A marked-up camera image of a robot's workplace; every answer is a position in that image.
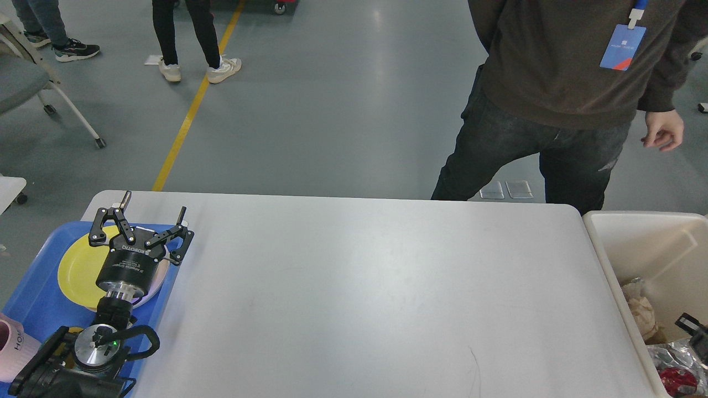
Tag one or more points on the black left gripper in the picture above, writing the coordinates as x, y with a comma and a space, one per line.
130, 268

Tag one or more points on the pink plate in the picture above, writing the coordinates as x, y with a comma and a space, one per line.
157, 282

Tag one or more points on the yellow plastic plate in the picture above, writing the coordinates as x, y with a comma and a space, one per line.
79, 265

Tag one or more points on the left floor socket plate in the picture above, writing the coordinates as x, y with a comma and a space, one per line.
493, 191

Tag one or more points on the white side table corner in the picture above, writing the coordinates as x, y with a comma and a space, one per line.
11, 187

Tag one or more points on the white chair base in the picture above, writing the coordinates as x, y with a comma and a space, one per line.
697, 78

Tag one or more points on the blue id badge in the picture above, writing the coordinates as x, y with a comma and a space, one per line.
625, 40

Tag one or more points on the person in dark clothes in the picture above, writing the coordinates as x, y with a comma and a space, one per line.
541, 91

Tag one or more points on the right floor socket plate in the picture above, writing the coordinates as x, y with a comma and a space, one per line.
519, 189

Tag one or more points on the brown paper ball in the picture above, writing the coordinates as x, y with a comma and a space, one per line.
644, 317

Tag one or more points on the beige plastic bin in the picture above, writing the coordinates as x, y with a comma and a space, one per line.
668, 251

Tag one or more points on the aluminium foil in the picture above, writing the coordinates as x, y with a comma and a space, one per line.
633, 289
680, 355

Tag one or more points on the pink mug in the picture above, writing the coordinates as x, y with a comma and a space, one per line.
17, 348

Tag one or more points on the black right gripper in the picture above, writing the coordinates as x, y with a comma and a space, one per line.
698, 341

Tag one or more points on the floor socket plate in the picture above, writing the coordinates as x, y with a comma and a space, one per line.
519, 189
493, 191

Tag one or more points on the grey office chair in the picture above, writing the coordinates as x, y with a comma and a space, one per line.
26, 74

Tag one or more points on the red cart on floor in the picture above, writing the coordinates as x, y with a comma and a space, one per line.
281, 7

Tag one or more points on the person's hand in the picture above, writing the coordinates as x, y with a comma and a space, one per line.
665, 130

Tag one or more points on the crushed red can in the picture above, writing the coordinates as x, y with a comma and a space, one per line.
678, 381

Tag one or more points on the person in blue jeans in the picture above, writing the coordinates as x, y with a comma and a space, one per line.
44, 25

